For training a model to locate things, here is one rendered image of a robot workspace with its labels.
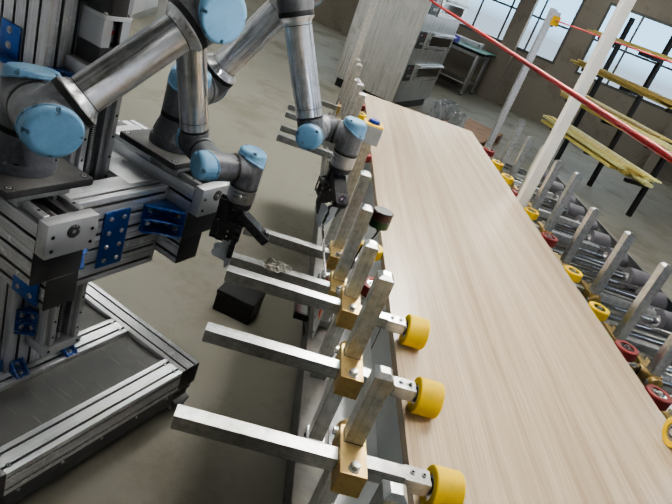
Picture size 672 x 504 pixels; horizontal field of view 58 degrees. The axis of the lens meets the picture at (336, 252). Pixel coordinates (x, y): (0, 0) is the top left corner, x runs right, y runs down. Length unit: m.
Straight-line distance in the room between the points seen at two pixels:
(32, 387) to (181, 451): 0.55
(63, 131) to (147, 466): 1.29
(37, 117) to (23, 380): 1.08
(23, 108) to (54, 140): 0.08
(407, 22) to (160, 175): 6.75
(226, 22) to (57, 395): 1.31
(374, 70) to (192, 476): 6.94
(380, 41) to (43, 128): 7.38
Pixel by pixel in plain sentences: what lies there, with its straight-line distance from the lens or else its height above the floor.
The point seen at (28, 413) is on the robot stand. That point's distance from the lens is 2.09.
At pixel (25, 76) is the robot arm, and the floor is 1.26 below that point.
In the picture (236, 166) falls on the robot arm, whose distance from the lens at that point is 1.57.
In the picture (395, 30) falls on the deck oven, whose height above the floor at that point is 0.98.
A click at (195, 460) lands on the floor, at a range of 2.31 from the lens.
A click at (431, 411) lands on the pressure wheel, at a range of 1.34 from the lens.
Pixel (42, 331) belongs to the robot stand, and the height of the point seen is 0.42.
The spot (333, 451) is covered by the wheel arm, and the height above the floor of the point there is 0.96.
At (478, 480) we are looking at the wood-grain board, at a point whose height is 0.90.
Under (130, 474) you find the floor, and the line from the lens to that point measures 2.24.
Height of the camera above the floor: 1.71
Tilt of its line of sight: 26 degrees down
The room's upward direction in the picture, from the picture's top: 21 degrees clockwise
